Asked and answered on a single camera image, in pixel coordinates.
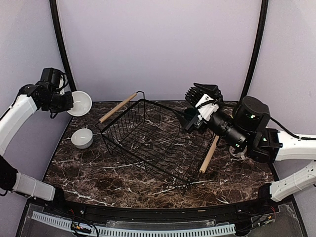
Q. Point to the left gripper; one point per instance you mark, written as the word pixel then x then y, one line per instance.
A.
pixel 68 104

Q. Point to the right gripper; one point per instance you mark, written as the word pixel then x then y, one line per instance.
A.
pixel 197 125

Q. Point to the orange bowl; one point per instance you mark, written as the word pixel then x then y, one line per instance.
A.
pixel 82 104

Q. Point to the white ribbed bowl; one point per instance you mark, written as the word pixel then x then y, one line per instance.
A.
pixel 82 138

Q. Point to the dark green cup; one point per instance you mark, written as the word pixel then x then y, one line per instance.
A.
pixel 190 113

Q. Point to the white leaf pattern mug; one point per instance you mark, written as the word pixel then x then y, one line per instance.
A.
pixel 238 155

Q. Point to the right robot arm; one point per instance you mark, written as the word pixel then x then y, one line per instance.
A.
pixel 247 134

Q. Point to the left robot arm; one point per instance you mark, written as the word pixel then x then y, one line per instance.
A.
pixel 48 95

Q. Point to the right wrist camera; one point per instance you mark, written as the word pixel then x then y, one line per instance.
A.
pixel 205 98

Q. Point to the right wooden rack handle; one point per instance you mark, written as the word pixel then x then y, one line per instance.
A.
pixel 209 155

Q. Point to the wooden rack handle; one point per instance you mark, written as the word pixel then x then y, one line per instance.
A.
pixel 209 155
pixel 117 107

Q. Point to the black wire dish rack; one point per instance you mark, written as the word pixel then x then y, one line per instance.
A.
pixel 148 135

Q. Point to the left wooden rack handle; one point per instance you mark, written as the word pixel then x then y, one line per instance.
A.
pixel 117 107

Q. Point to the black front rail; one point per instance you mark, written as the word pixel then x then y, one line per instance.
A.
pixel 232 212

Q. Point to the white slotted cable duct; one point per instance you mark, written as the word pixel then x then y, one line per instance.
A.
pixel 136 229

